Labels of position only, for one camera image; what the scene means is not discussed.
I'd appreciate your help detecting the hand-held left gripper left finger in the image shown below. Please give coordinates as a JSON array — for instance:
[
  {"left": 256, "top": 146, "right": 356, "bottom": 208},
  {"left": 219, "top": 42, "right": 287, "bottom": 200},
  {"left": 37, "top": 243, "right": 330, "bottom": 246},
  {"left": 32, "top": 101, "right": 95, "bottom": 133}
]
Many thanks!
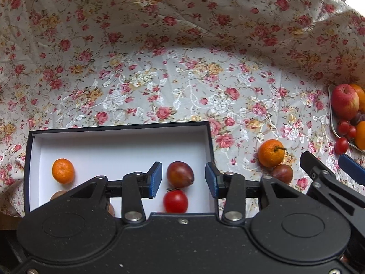
[{"left": 69, "top": 161, "right": 163, "bottom": 224}]

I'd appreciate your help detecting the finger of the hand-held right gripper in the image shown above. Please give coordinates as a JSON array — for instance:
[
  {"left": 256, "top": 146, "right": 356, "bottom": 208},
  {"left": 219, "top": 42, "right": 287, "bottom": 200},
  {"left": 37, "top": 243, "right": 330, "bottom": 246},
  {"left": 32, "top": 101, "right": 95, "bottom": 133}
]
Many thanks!
[
  {"left": 300, "top": 151, "right": 365, "bottom": 236},
  {"left": 338, "top": 153, "right": 365, "bottom": 185}
]

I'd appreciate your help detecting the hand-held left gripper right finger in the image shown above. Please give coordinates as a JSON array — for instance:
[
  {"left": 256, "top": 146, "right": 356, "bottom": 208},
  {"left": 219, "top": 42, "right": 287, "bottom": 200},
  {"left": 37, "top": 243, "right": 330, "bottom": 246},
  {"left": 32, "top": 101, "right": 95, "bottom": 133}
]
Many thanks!
[{"left": 205, "top": 161, "right": 303, "bottom": 224}]

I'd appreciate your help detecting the dark red plum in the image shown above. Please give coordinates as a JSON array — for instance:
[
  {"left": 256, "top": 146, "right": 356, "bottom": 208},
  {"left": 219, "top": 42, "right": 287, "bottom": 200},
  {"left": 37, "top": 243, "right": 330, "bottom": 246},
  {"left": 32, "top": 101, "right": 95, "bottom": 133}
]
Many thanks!
[{"left": 167, "top": 161, "right": 195, "bottom": 189}]

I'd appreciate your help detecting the purple passion fruit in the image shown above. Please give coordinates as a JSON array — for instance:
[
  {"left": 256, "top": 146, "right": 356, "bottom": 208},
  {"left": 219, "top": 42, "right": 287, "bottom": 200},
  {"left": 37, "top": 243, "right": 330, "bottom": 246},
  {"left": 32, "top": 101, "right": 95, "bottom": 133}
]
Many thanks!
[
  {"left": 270, "top": 164, "right": 294, "bottom": 184},
  {"left": 350, "top": 112, "right": 365, "bottom": 126}
]

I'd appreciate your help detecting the black box with white interior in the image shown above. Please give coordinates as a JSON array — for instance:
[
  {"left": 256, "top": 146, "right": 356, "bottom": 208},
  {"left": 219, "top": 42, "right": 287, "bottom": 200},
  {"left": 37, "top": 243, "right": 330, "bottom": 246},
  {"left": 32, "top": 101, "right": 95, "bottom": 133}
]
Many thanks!
[{"left": 24, "top": 121, "right": 216, "bottom": 215}]

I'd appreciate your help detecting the small mandarin with stem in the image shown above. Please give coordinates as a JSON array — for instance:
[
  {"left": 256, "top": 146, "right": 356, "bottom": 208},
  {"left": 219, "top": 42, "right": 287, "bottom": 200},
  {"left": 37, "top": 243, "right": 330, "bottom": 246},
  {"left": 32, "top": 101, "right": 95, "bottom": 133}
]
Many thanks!
[{"left": 258, "top": 139, "right": 286, "bottom": 168}]

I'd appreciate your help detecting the knobbed large orange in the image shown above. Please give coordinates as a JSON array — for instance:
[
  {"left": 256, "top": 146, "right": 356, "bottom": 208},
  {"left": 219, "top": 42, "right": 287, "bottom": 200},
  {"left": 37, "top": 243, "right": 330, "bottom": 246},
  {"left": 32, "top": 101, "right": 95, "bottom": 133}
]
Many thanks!
[{"left": 355, "top": 121, "right": 365, "bottom": 148}]

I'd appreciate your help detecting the pale green tray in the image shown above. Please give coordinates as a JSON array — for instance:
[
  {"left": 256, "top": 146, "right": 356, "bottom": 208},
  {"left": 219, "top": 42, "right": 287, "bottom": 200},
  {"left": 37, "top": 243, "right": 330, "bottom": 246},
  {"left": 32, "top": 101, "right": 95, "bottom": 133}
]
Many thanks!
[{"left": 328, "top": 84, "right": 365, "bottom": 152}]

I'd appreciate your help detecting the red yellow apple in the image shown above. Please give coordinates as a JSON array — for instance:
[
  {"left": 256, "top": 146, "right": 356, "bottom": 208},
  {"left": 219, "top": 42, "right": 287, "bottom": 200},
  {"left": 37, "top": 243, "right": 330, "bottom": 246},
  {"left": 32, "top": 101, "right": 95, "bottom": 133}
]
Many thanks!
[{"left": 330, "top": 84, "right": 360, "bottom": 121}]

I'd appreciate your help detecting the round orange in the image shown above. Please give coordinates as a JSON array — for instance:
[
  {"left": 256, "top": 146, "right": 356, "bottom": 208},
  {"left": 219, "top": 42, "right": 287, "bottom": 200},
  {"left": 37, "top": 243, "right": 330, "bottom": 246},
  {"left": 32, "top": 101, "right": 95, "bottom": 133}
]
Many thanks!
[{"left": 350, "top": 84, "right": 365, "bottom": 113}]

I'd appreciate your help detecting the floral tablecloth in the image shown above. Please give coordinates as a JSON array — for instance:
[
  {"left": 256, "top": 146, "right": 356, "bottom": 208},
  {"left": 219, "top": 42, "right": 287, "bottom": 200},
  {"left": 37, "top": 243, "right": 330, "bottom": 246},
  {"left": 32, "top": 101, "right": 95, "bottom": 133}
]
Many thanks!
[{"left": 0, "top": 0, "right": 365, "bottom": 220}]

